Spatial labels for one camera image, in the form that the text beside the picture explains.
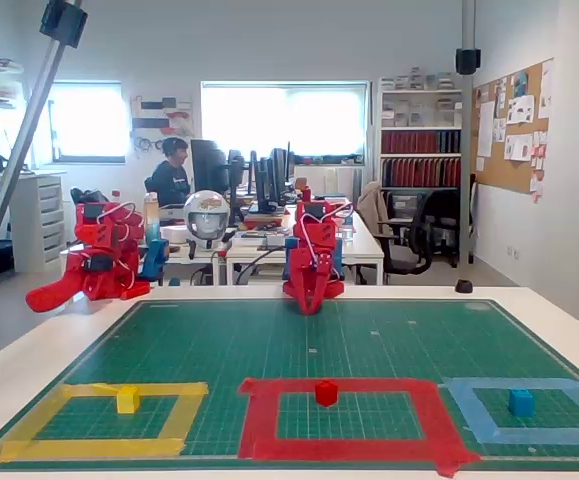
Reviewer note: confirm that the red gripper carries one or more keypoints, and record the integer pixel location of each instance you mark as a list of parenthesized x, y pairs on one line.
[(307, 280)]

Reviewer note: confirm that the red cube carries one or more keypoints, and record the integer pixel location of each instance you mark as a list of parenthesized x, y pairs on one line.
[(326, 394)]

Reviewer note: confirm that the red leader arm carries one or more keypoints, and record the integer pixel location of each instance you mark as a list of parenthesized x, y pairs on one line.
[(104, 235)]

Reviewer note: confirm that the red robot arm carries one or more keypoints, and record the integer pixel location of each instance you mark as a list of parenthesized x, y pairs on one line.
[(314, 230)]

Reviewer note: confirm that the red tape square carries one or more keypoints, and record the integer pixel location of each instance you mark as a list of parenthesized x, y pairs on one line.
[(344, 450)]

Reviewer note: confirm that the yellow cube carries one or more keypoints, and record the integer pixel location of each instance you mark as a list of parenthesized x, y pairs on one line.
[(128, 401)]

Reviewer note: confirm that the blue cube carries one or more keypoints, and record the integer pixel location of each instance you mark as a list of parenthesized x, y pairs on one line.
[(521, 402)]

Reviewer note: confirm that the blue tape square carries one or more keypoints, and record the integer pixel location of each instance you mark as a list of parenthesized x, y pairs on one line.
[(519, 436)]

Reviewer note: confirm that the yellow tape square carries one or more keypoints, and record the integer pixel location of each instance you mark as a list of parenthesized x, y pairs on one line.
[(94, 447)]

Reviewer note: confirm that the small red bottle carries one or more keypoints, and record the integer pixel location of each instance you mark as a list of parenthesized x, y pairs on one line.
[(307, 192)]

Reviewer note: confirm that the beige jacket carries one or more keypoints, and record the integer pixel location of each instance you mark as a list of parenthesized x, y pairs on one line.
[(371, 205)]

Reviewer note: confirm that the black office chair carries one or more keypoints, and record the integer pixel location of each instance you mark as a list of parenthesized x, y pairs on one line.
[(444, 210), (409, 260)]

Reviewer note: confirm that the green cutting mat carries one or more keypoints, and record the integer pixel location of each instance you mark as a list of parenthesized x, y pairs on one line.
[(219, 340)]

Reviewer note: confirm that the black computer monitor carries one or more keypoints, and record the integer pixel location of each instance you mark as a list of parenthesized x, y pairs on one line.
[(211, 165), (261, 180), (281, 170), (236, 175)]

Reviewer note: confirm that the white helmet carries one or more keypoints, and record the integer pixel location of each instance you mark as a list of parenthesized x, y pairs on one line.
[(206, 220)]

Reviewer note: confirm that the small black knob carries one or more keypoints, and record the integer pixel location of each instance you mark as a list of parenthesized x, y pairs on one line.
[(464, 286)]

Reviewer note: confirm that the wide bright window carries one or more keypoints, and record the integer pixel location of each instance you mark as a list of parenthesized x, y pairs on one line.
[(284, 115)]

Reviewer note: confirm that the colourful drink bottle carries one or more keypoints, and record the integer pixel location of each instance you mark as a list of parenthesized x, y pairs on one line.
[(152, 220)]

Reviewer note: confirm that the seated person dark sweater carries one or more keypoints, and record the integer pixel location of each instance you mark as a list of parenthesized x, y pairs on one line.
[(169, 182)]

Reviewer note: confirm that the white bookcase with binders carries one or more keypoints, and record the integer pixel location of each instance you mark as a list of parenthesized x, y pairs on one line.
[(419, 142)]

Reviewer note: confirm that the upright grey pole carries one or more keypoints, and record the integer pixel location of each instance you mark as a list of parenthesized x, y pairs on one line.
[(465, 150)]

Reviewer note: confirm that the cork notice board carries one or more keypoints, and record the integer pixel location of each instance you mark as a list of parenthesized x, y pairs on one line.
[(499, 165)]

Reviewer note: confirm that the white tool pegboard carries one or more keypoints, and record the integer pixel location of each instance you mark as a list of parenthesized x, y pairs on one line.
[(161, 117)]

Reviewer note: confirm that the black pole clamp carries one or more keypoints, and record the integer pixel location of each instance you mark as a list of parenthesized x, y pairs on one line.
[(468, 61), (64, 22)]

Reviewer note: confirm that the white drawer cabinet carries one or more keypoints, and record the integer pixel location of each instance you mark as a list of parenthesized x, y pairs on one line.
[(49, 220)]

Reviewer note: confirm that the small bright window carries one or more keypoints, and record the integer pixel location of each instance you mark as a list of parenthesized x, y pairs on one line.
[(89, 120)]

